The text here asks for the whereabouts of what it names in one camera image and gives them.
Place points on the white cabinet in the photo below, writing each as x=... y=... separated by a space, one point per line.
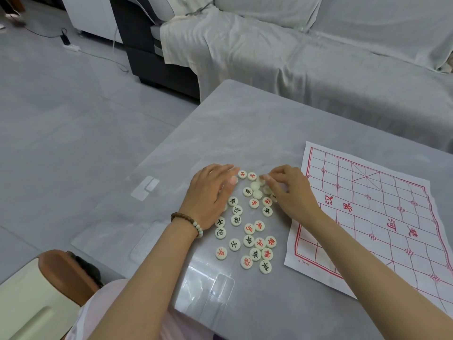
x=92 y=14

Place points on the person's pink garment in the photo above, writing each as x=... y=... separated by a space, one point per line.
x=106 y=297

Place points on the person's left thumb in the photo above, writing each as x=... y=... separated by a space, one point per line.
x=230 y=183

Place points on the translucent table bracket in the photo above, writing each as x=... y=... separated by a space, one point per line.
x=145 y=188
x=221 y=292

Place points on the grey sofa cover cloth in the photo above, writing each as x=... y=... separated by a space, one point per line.
x=300 y=63

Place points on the person's left hand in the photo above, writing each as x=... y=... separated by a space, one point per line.
x=203 y=194

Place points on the brown and cream chair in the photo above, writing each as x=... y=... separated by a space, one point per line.
x=39 y=297

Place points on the dark sofa with grey armrest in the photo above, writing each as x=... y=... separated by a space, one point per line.
x=155 y=63

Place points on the person's right forearm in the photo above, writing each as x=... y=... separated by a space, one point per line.
x=371 y=272

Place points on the black power plug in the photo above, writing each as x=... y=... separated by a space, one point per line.
x=64 y=37

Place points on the person's left forearm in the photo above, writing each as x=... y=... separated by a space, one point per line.
x=152 y=279

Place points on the person's right hand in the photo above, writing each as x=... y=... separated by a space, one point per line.
x=295 y=194

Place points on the white chessboard sheet, red lines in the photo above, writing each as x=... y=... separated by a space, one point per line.
x=375 y=223

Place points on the white power strip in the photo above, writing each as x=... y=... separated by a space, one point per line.
x=72 y=48

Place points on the person's right thumb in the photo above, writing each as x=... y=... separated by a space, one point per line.
x=273 y=178

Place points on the pile of cream chess pieces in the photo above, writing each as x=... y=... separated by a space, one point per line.
x=248 y=241

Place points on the cream chess disc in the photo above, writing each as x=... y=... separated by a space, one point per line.
x=261 y=181

